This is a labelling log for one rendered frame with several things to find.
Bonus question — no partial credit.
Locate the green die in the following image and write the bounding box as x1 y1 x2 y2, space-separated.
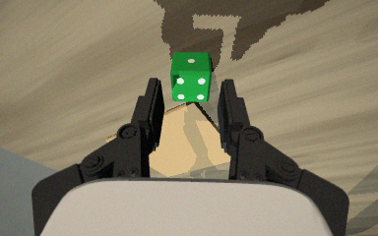
170 52 212 102

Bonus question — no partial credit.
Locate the tan flat mat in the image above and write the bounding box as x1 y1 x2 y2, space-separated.
149 101 230 177

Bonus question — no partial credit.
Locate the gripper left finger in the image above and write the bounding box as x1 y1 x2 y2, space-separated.
31 78 164 236

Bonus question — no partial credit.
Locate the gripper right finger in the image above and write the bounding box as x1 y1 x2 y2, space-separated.
218 79 349 236

